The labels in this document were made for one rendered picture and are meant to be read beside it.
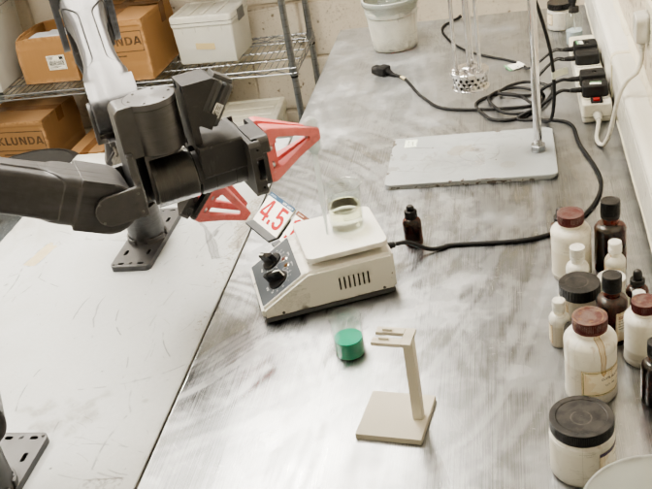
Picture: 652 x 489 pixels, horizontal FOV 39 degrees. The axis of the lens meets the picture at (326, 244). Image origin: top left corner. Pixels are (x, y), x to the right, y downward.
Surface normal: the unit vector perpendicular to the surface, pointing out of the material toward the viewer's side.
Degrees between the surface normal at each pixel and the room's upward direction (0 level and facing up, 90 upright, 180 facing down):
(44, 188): 83
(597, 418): 0
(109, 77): 28
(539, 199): 0
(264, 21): 90
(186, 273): 0
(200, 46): 90
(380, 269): 90
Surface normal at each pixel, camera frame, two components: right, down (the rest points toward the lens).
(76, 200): 0.41, 0.36
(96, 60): 0.01, -0.56
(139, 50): -0.19, 0.54
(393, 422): -0.15, -0.86
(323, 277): 0.21, 0.46
